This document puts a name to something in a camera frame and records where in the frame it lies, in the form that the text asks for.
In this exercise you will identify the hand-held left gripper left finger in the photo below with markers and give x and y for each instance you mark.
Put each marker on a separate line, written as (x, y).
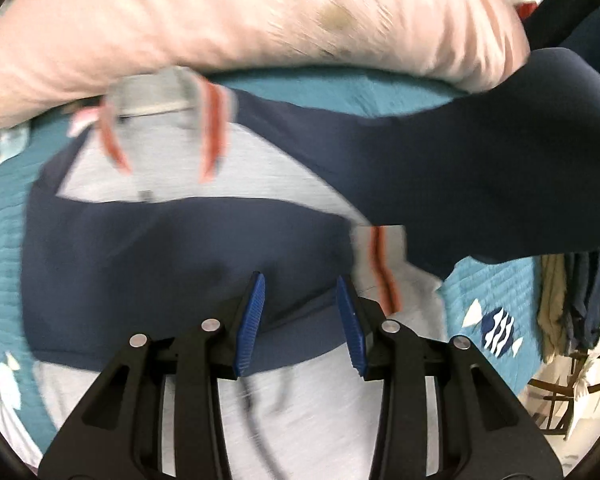
(250, 320)

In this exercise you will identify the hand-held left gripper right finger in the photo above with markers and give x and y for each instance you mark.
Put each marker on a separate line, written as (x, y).
(351, 325)

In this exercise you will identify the grey and navy sweatshirt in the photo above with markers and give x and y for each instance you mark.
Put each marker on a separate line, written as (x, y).
(180, 260)

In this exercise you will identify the hanging dark clothes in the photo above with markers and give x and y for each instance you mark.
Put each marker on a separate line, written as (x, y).
(585, 300)

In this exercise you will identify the hanging beige cloth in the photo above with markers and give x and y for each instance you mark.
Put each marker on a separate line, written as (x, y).
(552, 305)

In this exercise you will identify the dark wooden chair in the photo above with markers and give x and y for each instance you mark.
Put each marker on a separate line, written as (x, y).
(565, 395)

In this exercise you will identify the teal fish-print bedspread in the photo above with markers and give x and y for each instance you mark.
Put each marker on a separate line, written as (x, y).
(7, 270)

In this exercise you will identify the pale blue cloth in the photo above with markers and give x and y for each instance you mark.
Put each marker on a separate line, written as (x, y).
(2, 160)

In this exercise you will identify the pink pillow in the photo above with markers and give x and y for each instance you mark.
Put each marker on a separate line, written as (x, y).
(180, 20)

